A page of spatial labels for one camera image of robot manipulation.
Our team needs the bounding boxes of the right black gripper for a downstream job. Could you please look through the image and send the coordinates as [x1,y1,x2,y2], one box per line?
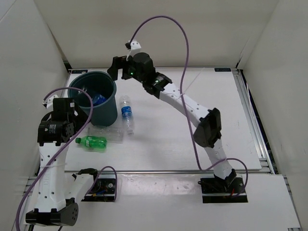
[108,56,147,84]

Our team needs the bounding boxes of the short blue-label water bottle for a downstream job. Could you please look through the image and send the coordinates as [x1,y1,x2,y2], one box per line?
[92,94,107,105]

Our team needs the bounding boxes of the green plastic soda bottle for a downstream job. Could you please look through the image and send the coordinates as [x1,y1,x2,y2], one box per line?
[75,135,107,150]

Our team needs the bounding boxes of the tall blue-label water bottle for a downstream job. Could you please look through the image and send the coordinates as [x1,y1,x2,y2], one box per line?
[119,95,134,135]

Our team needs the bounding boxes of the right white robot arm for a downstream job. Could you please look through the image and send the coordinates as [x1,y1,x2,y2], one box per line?
[107,52,236,193]

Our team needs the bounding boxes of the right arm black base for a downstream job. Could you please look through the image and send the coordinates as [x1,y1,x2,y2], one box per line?
[198,177,248,204]

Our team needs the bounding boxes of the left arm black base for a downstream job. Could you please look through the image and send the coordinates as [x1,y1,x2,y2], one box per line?
[82,174,117,203]

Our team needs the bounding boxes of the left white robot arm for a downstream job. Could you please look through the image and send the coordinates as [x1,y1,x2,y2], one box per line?
[26,98,101,226]

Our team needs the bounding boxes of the dark teal plastic bin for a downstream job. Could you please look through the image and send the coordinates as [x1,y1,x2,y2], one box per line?
[67,71,117,127]

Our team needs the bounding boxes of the clear crushed plastic bottle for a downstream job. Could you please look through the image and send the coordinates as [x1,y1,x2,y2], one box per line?
[87,126,124,143]

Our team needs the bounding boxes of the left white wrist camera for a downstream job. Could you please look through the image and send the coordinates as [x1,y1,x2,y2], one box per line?
[42,94,59,109]

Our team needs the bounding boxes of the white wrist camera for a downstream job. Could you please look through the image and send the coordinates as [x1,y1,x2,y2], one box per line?
[42,94,59,109]
[125,39,141,60]

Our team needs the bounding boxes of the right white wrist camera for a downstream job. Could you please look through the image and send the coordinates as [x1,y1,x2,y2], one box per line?
[125,39,141,60]

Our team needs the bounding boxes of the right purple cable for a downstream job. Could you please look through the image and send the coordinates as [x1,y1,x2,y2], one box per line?
[129,15,248,198]

